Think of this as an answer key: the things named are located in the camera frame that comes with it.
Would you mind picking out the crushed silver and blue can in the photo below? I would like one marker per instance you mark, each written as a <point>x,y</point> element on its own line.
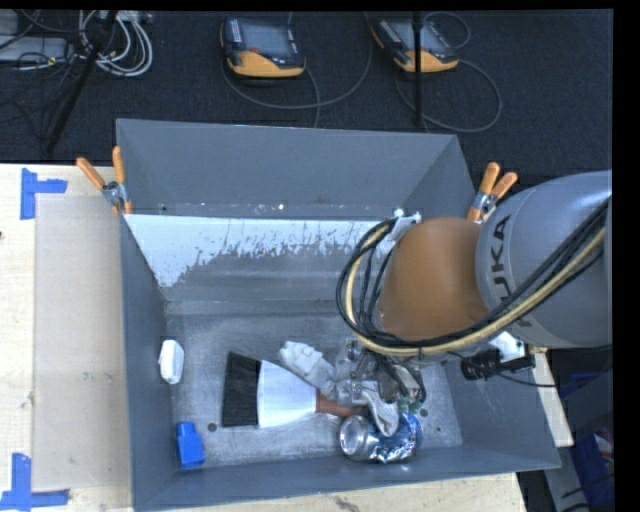
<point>362,442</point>

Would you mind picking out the black bristle paint brush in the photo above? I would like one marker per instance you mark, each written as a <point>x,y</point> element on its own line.
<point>282,395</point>

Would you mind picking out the blue plastic block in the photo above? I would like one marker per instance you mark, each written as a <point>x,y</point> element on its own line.
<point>189,445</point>

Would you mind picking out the white plastic block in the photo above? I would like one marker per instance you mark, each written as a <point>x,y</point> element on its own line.
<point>171,361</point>

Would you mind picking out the grey metal bin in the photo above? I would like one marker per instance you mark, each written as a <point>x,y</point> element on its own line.
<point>280,170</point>

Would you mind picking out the brown cardboard board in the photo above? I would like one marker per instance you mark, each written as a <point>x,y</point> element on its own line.
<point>75,320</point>

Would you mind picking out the black cylinder on white bracket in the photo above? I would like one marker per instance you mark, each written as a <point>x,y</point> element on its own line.
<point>481,366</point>

